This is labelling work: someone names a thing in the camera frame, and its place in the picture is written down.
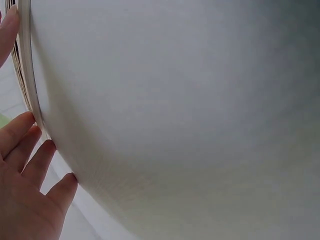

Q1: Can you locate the person's left hand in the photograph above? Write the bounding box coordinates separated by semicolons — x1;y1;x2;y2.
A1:
0;4;79;240

